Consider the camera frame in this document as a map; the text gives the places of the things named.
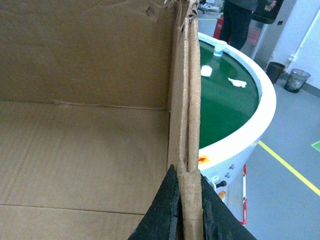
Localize large cardboard box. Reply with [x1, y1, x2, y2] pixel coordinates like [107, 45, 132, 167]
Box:
[0, 0, 204, 240]

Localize white paper cup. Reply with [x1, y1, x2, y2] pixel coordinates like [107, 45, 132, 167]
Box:
[213, 40, 228, 57]

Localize standing person dark clothes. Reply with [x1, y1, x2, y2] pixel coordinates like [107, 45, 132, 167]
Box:
[218, 0, 278, 51]

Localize mesh wire waste basket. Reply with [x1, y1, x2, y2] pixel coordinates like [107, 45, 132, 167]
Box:
[284, 68, 311, 93]

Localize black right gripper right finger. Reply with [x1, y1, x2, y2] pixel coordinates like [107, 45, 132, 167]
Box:
[201, 176, 256, 240]

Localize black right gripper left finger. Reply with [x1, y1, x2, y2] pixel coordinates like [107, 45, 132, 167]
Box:
[129, 164, 181, 240]

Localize white paper scrap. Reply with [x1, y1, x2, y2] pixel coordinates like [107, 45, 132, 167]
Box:
[228, 78, 247, 88]

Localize red fire extinguisher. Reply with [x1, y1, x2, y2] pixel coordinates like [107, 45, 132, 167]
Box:
[213, 17, 224, 39]

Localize crumpled white tissue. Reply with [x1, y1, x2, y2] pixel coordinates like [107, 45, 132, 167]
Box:
[200, 65, 213, 77]

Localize black waste bin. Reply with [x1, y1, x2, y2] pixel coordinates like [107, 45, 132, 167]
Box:
[266, 61, 286, 84]

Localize round green conveyor table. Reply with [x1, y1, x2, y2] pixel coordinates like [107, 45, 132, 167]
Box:
[198, 33, 277, 225]

